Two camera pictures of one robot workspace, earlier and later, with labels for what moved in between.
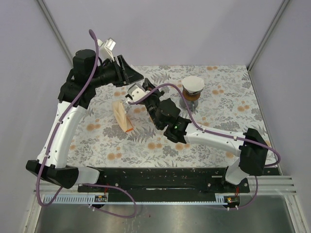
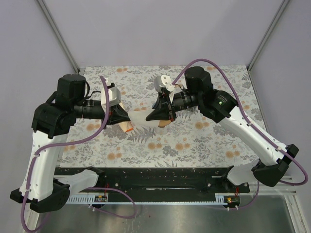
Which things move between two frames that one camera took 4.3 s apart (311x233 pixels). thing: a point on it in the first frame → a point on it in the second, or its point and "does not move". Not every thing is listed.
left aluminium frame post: [55, 30] does not move
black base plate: [164, 181] does not move
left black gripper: [125, 74] → [117, 114]
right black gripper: [156, 92] → [161, 109]
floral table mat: [114, 132] does not move
